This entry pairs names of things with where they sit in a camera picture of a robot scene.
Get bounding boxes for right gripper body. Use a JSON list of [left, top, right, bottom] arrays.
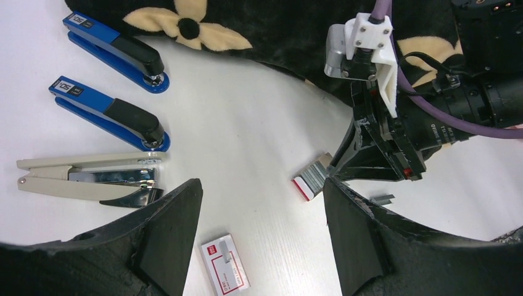
[[350, 81, 454, 181]]

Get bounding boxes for black pillow with beige flowers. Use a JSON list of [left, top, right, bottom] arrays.
[[64, 0, 523, 162]]

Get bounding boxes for grey beige stapler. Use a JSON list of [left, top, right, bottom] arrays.
[[16, 152, 168, 208]]

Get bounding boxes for blue stapler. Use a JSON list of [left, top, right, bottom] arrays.
[[48, 76, 171, 152], [62, 12, 170, 94]]

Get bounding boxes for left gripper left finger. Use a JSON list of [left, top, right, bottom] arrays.
[[1, 179, 203, 295]]

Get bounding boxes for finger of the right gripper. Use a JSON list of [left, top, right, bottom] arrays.
[[327, 120, 403, 182]]

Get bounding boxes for box of staples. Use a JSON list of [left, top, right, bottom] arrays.
[[291, 153, 332, 202]]

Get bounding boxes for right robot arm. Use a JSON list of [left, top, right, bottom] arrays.
[[324, 1, 522, 181]]

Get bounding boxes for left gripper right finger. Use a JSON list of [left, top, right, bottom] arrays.
[[323, 178, 522, 295]]

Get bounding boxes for closed red white staple box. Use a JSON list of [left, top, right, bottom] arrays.
[[200, 234, 251, 296]]

